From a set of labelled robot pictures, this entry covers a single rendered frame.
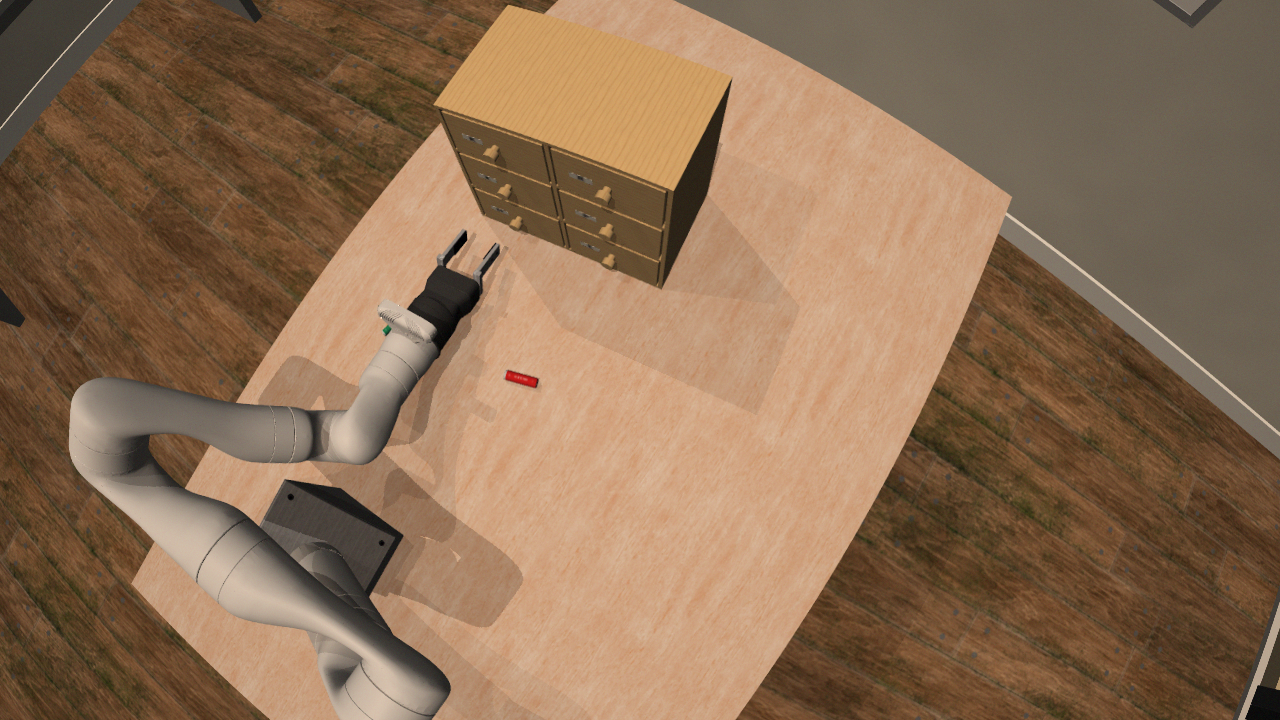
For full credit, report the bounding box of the small wooden chest of drawers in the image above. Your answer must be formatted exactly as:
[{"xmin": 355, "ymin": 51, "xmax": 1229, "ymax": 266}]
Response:
[{"xmin": 433, "ymin": 5, "xmax": 733, "ymax": 290}]

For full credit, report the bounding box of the brown wooden drawer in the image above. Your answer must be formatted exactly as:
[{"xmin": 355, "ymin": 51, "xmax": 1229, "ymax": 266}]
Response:
[
  {"xmin": 550, "ymin": 147, "xmax": 668, "ymax": 228},
  {"xmin": 460, "ymin": 152, "xmax": 559, "ymax": 218},
  {"xmin": 442, "ymin": 110, "xmax": 550, "ymax": 183},
  {"xmin": 559, "ymin": 190, "xmax": 664, "ymax": 260},
  {"xmin": 566, "ymin": 223, "xmax": 660, "ymax": 286},
  {"xmin": 475, "ymin": 188, "xmax": 564, "ymax": 247}
]

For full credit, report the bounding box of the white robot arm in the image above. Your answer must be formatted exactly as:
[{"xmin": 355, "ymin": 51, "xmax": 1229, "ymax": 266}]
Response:
[{"xmin": 69, "ymin": 351, "xmax": 451, "ymax": 720}]

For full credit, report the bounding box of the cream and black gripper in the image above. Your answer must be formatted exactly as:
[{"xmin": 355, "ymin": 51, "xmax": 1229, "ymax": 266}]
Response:
[{"xmin": 378, "ymin": 229, "xmax": 500, "ymax": 380}]

